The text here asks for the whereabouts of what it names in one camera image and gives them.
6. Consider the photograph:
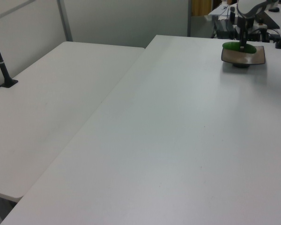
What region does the square brown ceramic plate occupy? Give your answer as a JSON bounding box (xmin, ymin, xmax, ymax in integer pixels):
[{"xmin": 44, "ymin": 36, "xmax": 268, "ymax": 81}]
[{"xmin": 221, "ymin": 45, "xmax": 266, "ymax": 69}]

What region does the black electronics box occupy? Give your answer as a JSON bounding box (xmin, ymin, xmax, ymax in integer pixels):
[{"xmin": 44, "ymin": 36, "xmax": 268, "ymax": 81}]
[{"xmin": 214, "ymin": 19, "xmax": 235, "ymax": 39}]

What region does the grey metal wall post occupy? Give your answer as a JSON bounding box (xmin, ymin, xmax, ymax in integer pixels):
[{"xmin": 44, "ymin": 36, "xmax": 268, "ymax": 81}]
[{"xmin": 186, "ymin": 0, "xmax": 192, "ymax": 37}]

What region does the green cucumber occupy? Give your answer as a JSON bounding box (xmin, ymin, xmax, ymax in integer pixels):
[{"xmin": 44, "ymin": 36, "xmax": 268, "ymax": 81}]
[{"xmin": 222, "ymin": 42, "xmax": 258, "ymax": 54}]

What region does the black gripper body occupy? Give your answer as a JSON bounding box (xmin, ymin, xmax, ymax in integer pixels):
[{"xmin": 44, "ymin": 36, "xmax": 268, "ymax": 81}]
[{"xmin": 236, "ymin": 16, "xmax": 255, "ymax": 31}]

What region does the black camera pole with base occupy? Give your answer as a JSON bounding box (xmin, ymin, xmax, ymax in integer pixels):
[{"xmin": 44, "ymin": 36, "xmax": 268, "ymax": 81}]
[{"xmin": 0, "ymin": 24, "xmax": 19, "ymax": 89}]

